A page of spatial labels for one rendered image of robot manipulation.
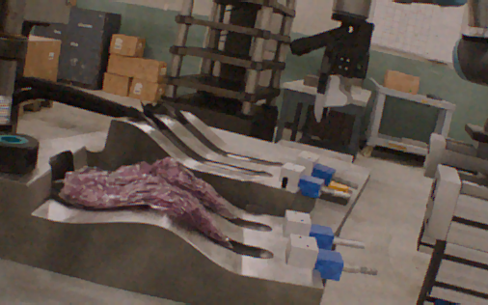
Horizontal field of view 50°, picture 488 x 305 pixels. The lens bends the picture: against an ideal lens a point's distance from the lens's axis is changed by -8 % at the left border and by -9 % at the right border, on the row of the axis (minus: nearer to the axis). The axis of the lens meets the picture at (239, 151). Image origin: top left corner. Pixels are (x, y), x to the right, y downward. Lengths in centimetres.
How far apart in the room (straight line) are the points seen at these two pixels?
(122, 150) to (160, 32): 707
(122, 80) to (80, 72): 64
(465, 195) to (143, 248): 46
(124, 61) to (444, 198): 725
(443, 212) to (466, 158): 50
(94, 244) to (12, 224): 11
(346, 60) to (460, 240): 43
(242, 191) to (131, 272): 35
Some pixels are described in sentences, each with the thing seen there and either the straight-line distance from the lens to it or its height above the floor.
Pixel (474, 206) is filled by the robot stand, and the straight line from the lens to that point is 84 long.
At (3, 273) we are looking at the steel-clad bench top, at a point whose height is 80.
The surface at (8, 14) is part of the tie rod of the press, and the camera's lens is 137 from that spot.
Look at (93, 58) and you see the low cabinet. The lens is 801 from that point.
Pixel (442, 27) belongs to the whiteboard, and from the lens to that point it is 754.
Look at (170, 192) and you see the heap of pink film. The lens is 74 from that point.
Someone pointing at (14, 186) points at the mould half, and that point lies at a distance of 72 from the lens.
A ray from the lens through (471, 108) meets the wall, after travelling 760.
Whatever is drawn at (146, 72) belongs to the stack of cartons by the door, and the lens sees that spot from 778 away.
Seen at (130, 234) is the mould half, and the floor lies 88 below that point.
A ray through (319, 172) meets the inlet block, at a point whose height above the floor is 90.
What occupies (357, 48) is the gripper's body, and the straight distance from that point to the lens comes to 109.
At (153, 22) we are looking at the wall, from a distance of 817.
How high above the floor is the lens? 113
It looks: 12 degrees down
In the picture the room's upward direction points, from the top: 11 degrees clockwise
